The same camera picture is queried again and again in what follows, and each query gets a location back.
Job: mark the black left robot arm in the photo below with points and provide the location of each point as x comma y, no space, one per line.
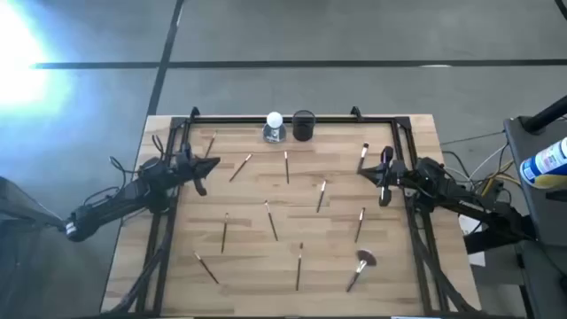
115,201

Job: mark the grey metal cart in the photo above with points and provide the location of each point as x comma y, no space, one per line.
545,212

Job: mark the black power box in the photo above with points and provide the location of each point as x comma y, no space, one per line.
496,188

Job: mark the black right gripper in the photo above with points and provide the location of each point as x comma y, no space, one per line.
390,173

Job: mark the grey metal stand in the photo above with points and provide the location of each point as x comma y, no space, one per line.
26,208

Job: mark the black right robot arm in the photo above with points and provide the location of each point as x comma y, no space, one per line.
456,195

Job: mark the black metal table frame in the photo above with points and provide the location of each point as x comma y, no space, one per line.
230,119

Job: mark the black pole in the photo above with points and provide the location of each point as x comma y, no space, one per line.
545,116

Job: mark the white bulb on silver base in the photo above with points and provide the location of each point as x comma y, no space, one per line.
274,119

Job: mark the thick white-ferrule makeup brush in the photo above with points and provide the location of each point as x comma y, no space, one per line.
362,157

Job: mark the fan makeup brush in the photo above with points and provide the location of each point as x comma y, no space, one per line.
367,258

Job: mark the white paper sheet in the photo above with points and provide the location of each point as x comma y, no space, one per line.
467,223

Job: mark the thin dark makeup brush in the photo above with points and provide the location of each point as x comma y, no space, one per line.
359,225
287,167
211,144
206,267
299,266
240,168
271,220
321,196
224,233

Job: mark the black mesh cup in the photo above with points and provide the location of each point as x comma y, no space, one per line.
304,130

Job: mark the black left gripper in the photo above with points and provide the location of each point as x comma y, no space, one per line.
188,168

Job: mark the blue white wipes canister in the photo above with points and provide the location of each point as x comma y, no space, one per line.
545,164

